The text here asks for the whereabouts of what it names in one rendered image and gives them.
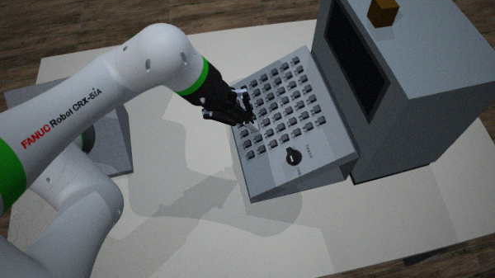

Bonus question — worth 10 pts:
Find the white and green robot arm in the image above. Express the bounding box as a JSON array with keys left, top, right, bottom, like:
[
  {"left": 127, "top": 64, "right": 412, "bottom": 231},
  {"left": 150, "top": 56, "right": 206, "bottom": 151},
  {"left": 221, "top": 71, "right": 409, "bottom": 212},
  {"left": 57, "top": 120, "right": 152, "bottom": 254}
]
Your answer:
[{"left": 0, "top": 23, "right": 222, "bottom": 278}]

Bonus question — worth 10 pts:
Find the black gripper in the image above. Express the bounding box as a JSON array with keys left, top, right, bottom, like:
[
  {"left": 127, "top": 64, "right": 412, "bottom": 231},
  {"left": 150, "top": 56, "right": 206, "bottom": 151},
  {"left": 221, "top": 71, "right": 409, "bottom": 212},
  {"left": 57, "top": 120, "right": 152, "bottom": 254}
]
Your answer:
[{"left": 202, "top": 79, "right": 259, "bottom": 134}]

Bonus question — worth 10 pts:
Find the grey machine console with keypad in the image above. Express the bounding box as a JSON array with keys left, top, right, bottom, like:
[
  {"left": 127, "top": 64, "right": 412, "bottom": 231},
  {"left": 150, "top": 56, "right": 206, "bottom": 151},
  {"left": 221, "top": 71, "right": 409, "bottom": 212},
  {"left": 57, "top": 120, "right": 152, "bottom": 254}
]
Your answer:
[{"left": 231, "top": 0, "right": 495, "bottom": 203}]

